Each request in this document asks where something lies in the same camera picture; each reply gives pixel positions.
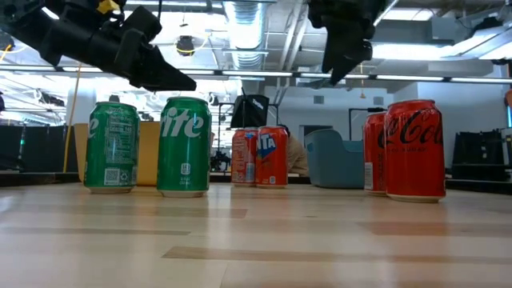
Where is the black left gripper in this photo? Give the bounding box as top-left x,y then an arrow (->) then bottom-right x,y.
38,6 -> 198,92

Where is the orange Fanta soda can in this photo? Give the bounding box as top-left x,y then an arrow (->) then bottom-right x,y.
230,127 -> 260,188
254,126 -> 290,190

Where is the yellow cable tag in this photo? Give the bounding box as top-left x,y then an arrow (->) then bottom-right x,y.
96,0 -> 121,15

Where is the black ceiling lamp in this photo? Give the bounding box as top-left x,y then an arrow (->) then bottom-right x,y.
175,34 -> 196,57

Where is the silver ventilation duct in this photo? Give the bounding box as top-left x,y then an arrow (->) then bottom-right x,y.
222,0 -> 268,72

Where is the black softbox studio light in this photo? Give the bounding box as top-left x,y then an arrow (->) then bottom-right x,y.
230,86 -> 270,130

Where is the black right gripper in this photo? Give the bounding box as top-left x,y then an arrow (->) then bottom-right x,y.
306,0 -> 390,87

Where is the red Coca-Cola soda can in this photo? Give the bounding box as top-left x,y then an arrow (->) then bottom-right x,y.
362,111 -> 388,197
383,99 -> 447,203

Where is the person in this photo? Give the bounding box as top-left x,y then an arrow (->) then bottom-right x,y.
279,124 -> 310,178

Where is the black partition panel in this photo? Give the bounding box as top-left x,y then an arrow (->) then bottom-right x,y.
0,124 -> 79,174

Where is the yellow plastic bin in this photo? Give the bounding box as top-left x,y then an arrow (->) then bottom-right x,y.
74,121 -> 216,187

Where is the black metal stand frame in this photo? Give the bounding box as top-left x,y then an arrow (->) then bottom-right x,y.
348,106 -> 387,141

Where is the green Sprite soda can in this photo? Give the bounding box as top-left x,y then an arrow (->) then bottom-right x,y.
82,101 -> 142,195
156,96 -> 213,199

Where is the black equipment rack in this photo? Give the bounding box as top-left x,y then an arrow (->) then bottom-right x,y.
450,128 -> 510,181

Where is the blue plastic bin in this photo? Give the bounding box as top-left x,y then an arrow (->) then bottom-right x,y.
303,128 -> 366,190

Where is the long white light bar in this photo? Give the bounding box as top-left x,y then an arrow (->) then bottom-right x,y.
0,63 -> 512,85

